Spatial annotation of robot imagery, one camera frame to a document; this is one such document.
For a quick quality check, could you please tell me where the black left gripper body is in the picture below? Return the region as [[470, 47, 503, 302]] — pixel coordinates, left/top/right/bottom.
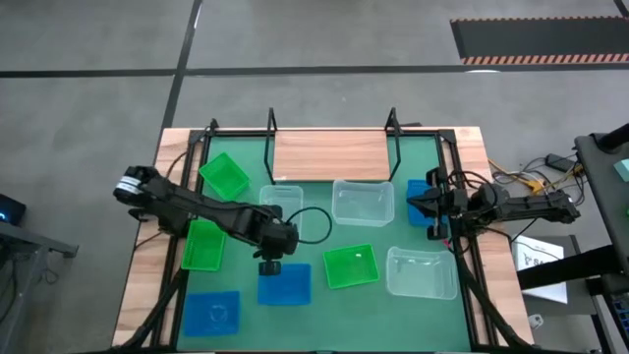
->
[[253, 219, 301, 262]]

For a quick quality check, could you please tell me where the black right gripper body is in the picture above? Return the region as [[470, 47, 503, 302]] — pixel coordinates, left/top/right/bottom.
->
[[425, 167, 469, 241]]

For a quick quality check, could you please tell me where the blue mesh plastic basket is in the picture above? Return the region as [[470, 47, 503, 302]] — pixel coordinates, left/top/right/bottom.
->
[[182, 290, 242, 338], [406, 178, 451, 228], [257, 263, 313, 307]]

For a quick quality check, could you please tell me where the clear plastic basket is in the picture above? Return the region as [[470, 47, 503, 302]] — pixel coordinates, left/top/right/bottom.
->
[[331, 179, 396, 228], [258, 184, 305, 237], [385, 245, 459, 301]]

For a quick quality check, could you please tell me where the green mesh plastic basket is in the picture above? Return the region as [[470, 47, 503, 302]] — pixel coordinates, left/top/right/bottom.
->
[[180, 218, 228, 272], [199, 151, 251, 202], [322, 243, 381, 290]]

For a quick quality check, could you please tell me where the white printed box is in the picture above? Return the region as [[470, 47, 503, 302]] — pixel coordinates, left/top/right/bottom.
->
[[510, 234, 570, 305]]

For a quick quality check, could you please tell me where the green table mat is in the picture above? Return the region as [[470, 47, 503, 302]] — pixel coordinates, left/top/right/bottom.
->
[[176, 135, 473, 353]]

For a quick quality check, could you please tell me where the black power adapter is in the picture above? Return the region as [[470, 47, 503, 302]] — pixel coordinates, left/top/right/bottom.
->
[[544, 152, 574, 172]]

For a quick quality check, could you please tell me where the black metal beam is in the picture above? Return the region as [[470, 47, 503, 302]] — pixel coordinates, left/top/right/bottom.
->
[[516, 244, 629, 291]]

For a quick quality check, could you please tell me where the black equipment cart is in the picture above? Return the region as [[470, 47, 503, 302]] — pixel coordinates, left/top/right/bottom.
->
[[574, 122, 629, 276]]

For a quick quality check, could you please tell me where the black orange striped floor mat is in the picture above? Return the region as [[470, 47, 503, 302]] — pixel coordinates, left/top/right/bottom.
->
[[450, 16, 629, 66]]

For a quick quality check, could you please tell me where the grey side table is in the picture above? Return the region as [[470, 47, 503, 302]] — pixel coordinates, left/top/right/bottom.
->
[[0, 220, 80, 354]]

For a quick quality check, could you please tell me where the dark device with blue light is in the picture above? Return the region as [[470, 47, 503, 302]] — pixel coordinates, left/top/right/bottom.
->
[[0, 193, 28, 226]]

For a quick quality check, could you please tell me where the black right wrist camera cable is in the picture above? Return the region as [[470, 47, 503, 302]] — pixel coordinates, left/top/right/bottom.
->
[[439, 169, 492, 196]]

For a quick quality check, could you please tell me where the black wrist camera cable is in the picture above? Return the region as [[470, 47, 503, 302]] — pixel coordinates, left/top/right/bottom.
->
[[286, 206, 334, 246], [439, 169, 492, 196]]

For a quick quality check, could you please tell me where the black left wrist camera cable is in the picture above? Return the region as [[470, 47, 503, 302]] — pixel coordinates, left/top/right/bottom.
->
[[286, 206, 334, 246]]

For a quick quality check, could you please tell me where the yellow floor cable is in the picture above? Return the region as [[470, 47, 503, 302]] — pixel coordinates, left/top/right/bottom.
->
[[488, 157, 546, 194]]

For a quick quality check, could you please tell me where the wooden shelf with black frame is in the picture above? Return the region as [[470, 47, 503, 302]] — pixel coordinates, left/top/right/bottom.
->
[[263, 106, 403, 186]]

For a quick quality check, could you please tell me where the black metal rig frame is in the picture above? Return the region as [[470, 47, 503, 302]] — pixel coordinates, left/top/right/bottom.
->
[[110, 117, 542, 354]]

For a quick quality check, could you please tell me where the black left arm base cable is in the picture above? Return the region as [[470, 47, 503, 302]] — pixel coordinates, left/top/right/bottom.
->
[[165, 126, 213, 179]]

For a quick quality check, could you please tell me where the black floor cable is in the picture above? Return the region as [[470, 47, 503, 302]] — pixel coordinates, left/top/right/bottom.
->
[[510, 156, 589, 207]]

